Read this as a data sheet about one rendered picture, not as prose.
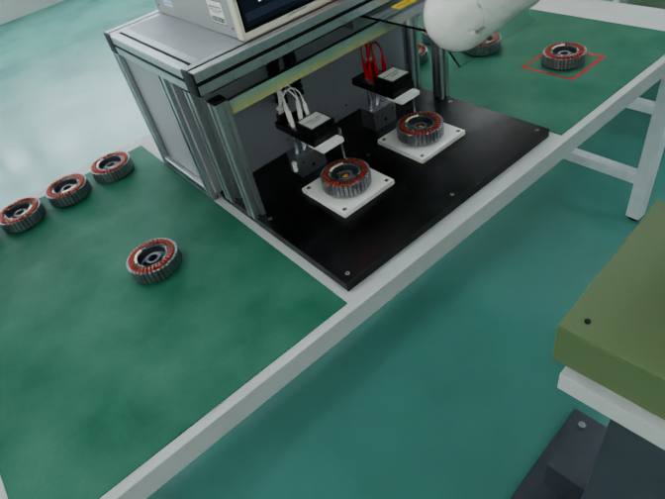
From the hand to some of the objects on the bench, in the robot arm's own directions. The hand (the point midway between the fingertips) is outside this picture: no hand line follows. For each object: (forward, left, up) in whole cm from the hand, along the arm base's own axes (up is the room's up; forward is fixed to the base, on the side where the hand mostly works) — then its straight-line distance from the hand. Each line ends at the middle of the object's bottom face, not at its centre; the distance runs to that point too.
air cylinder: (+6, -2, -41) cm, 42 cm away
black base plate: (-6, +10, -43) cm, 45 cm away
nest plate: (-7, +22, -40) cm, 47 cm away
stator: (-14, -56, -45) cm, 73 cm away
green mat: (+13, -55, -45) cm, 72 cm away
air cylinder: (+7, +22, -40) cm, 46 cm away
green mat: (+17, +74, -41) cm, 86 cm away
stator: (-7, +22, -39) cm, 46 cm away
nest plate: (-8, -2, -41) cm, 42 cm away
